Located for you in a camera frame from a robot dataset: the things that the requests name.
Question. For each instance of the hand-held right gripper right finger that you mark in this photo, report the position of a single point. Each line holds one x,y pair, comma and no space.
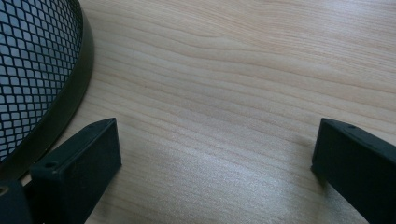
358,168

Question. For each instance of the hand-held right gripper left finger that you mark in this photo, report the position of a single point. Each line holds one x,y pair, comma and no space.
77,168

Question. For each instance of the black mesh trash bin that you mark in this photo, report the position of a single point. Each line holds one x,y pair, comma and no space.
87,77

